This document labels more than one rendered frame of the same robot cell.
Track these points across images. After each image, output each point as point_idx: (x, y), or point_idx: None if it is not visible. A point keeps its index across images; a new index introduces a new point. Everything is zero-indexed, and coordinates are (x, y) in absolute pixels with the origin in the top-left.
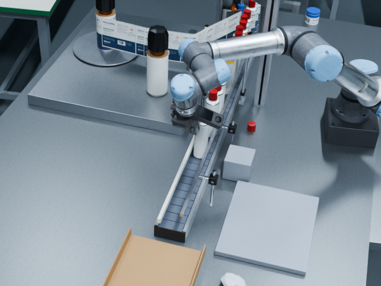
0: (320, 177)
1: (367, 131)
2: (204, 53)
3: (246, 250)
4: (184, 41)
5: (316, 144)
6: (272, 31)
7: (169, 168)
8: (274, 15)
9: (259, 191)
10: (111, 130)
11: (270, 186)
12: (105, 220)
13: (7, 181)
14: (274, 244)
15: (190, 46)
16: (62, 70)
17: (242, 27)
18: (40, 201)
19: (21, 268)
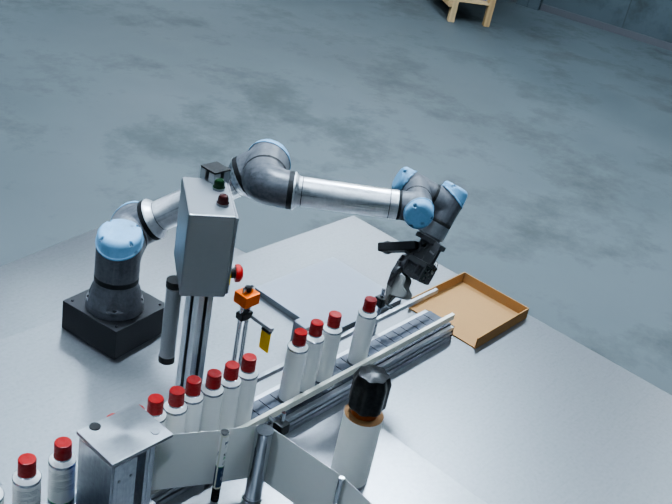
0: (224, 306)
1: None
2: (414, 186)
3: (372, 286)
4: (428, 204)
5: (179, 334)
6: (302, 179)
7: (394, 388)
8: None
9: None
10: (445, 472)
11: (289, 322)
12: (496, 371)
13: (610, 460)
14: (342, 279)
15: (426, 196)
16: None
17: (175, 386)
18: (568, 420)
19: (593, 368)
